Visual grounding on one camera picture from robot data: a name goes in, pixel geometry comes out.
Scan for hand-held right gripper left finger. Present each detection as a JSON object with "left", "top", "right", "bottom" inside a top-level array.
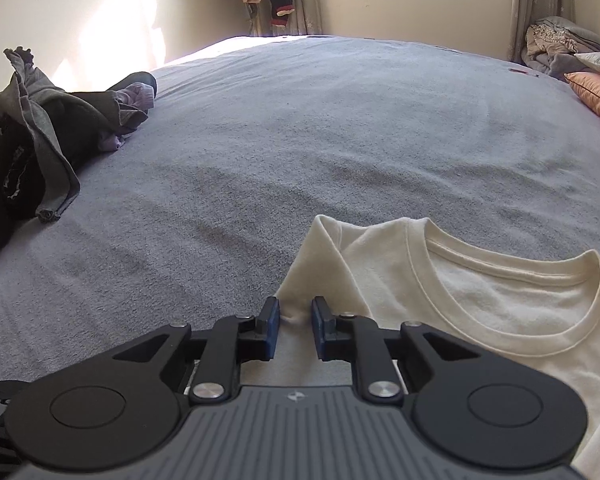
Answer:
[{"left": 112, "top": 296, "right": 281, "bottom": 406}]

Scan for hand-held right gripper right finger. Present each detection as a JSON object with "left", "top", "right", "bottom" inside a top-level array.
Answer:
[{"left": 311, "top": 296, "right": 481, "bottom": 403}]

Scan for cream sweatshirt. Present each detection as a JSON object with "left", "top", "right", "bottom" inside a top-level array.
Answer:
[{"left": 275, "top": 215, "right": 600, "bottom": 480}]

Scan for grey bed blanket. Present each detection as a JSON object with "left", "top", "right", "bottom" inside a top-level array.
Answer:
[{"left": 0, "top": 35, "right": 600, "bottom": 480}]

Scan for black crumpled garment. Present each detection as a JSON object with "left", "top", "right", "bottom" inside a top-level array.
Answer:
[{"left": 0, "top": 72, "right": 158, "bottom": 256}]

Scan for lilac garment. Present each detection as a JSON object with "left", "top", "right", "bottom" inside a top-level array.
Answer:
[{"left": 97, "top": 82, "right": 156, "bottom": 153}]

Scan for folded grey ruffled bedding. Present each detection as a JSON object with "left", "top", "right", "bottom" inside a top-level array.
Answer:
[{"left": 522, "top": 16, "right": 600, "bottom": 81}]

